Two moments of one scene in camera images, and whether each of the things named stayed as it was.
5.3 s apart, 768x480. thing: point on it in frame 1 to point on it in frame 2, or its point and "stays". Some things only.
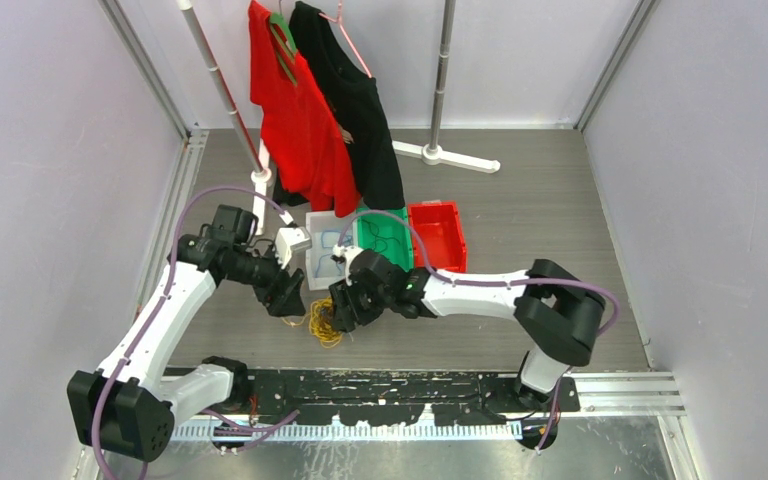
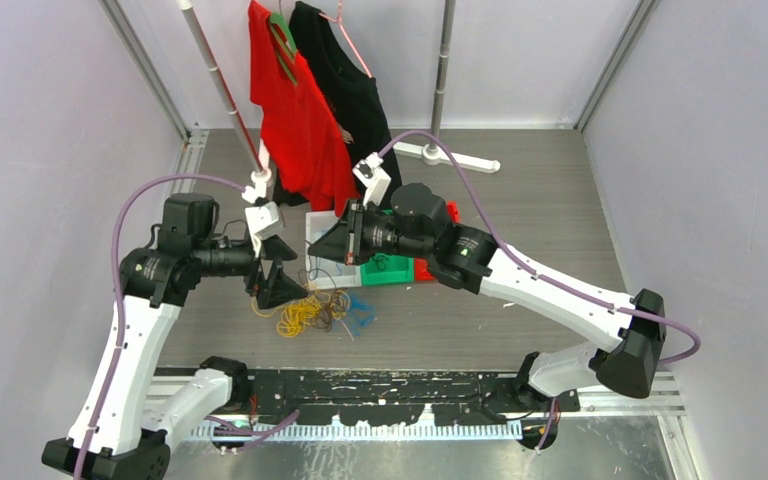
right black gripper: x=343 y=318 to x=344 y=241
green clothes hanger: x=284 y=44 stays
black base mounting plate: x=406 y=397 stays
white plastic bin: x=324 y=231 stays
